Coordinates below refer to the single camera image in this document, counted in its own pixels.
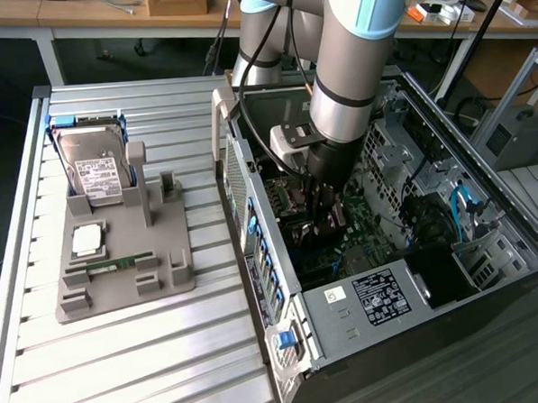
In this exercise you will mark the open black PC case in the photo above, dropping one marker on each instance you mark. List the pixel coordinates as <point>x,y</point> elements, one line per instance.
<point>372,372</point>

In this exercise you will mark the grey power supply unit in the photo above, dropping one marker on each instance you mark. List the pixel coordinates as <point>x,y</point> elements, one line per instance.
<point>338,324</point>

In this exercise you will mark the orange and black box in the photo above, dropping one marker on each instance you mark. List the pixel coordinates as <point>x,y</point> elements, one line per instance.
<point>421,13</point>

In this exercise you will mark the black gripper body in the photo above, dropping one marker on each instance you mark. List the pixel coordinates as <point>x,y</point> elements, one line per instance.
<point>334,162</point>

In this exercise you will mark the aluminium profile frame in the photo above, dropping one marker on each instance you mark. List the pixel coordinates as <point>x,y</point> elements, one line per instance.
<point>513,85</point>

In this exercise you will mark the green RAM stick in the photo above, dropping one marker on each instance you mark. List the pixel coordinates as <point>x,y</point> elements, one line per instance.
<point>114,264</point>

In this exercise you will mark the black slanted pole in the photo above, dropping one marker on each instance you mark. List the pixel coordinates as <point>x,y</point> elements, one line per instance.
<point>481,32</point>

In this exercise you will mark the silver chipset heatsink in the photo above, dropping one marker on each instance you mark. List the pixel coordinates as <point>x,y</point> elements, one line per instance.
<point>358,260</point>

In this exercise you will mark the wooden desk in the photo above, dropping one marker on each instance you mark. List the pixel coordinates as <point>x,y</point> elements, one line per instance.
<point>427,28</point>
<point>15,16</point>

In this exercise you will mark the white box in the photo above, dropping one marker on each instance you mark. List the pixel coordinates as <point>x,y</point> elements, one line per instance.
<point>462,16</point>

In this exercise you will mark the grey computer tower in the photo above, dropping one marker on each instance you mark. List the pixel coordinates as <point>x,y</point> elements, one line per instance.
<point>518,139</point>

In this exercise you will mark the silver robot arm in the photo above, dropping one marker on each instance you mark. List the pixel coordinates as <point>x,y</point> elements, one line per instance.
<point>348,71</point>

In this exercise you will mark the silver CPU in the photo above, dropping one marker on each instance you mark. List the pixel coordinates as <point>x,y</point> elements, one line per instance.
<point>86,240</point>

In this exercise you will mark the grey plastic parts rack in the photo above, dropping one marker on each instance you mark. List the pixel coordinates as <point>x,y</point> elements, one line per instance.
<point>118,245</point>

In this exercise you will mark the hard disk with blue bracket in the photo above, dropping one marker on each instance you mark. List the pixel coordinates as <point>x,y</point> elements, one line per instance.
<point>95,165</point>

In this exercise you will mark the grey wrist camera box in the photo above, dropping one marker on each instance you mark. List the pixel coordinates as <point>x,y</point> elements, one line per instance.
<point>289,148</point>

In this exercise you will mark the metal drive cage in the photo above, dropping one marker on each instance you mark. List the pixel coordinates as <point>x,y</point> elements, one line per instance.
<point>386,159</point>

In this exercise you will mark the blue case latch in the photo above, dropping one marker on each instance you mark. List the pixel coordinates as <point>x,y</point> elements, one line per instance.
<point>283,340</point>

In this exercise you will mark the brown cardboard box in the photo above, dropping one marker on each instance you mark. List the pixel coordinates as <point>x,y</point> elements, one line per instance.
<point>177,1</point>

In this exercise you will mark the metal disk bay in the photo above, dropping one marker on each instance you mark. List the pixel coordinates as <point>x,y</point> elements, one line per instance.
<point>484,262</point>

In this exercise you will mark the green motherboard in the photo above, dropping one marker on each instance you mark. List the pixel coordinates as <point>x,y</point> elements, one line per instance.
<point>370,232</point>

